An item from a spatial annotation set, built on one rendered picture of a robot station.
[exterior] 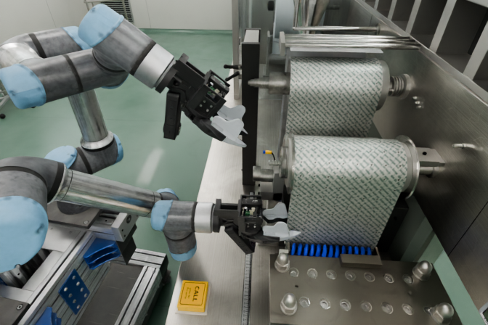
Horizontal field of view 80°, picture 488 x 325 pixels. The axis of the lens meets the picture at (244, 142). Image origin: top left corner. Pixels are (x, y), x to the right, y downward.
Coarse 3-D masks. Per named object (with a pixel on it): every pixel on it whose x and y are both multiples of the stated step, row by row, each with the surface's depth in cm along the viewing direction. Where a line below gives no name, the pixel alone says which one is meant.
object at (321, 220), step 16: (304, 208) 68; (320, 208) 68; (336, 208) 67; (352, 208) 67; (368, 208) 67; (384, 208) 66; (288, 224) 72; (304, 224) 71; (320, 224) 71; (336, 224) 71; (352, 224) 70; (368, 224) 70; (384, 224) 69; (288, 240) 76; (304, 240) 75; (320, 240) 75; (336, 240) 74; (352, 240) 74; (368, 240) 73
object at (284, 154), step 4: (280, 148) 68; (284, 148) 66; (280, 152) 68; (284, 152) 65; (288, 152) 65; (280, 156) 69; (284, 156) 65; (288, 156) 65; (284, 160) 64; (288, 160) 64; (284, 164) 64; (280, 168) 66; (284, 168) 65; (280, 172) 66; (284, 172) 65; (280, 176) 66; (284, 176) 66
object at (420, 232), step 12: (372, 132) 104; (408, 204) 77; (408, 216) 77; (420, 216) 71; (408, 228) 77; (420, 228) 72; (396, 240) 83; (408, 240) 77; (420, 240) 75; (396, 252) 83; (408, 252) 78
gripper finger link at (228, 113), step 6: (222, 108) 61; (228, 108) 61; (234, 108) 61; (240, 108) 61; (216, 114) 61; (222, 114) 62; (228, 114) 62; (234, 114) 62; (240, 114) 62; (228, 120) 62; (240, 132) 64; (246, 132) 64
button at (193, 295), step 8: (184, 280) 79; (184, 288) 77; (192, 288) 77; (200, 288) 77; (184, 296) 75; (192, 296) 75; (200, 296) 75; (184, 304) 73; (192, 304) 73; (200, 304) 73
